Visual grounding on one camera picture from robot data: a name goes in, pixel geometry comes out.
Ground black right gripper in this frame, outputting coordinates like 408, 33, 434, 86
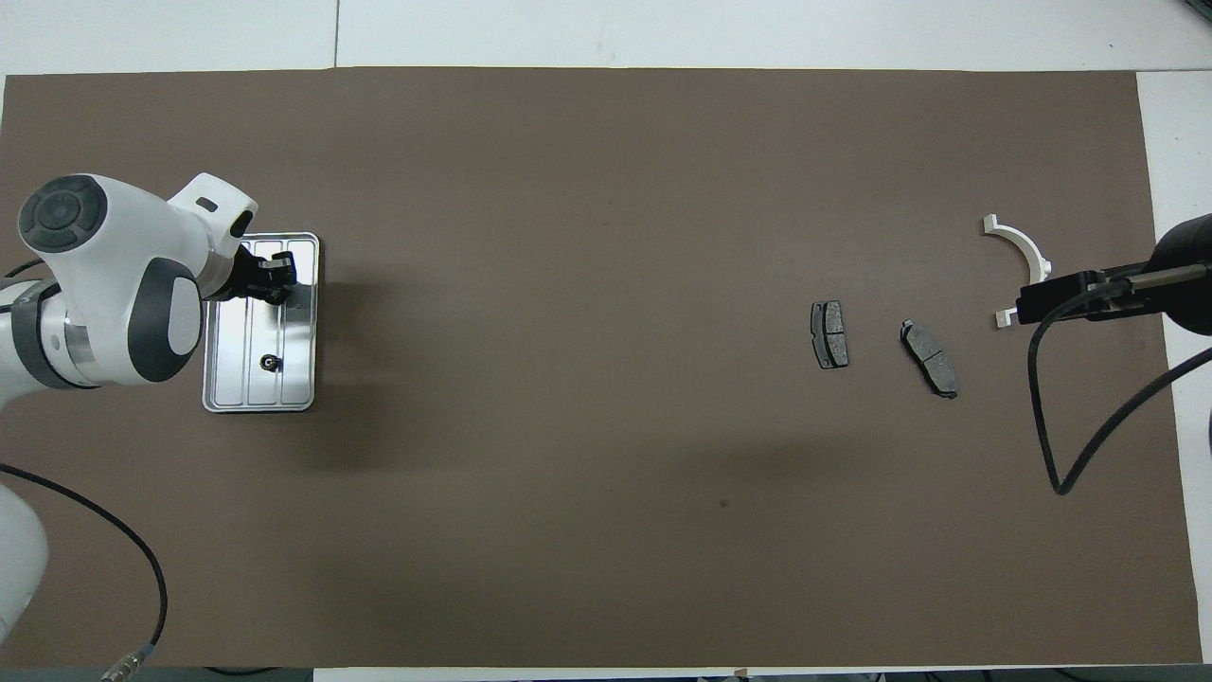
1017, 214, 1212, 335

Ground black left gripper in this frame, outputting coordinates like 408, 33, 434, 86
204, 242, 299, 302

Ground silver metal tray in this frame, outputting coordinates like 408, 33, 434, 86
202, 232, 321, 414

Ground long dark grey brake pad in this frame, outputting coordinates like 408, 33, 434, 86
899, 319, 959, 400

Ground rectangular dark grey brake pad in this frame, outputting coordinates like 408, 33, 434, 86
810, 300, 850, 370

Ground brown table mat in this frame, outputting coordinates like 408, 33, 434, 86
0, 66, 1203, 669

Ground white semicircular bracket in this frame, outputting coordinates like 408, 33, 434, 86
982, 214, 1053, 330

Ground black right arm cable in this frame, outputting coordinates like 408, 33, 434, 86
1027, 268, 1212, 496

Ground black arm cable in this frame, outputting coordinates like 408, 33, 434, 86
1027, 268, 1212, 496
0, 462, 169, 682

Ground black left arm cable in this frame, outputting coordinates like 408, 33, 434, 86
0, 462, 169, 682

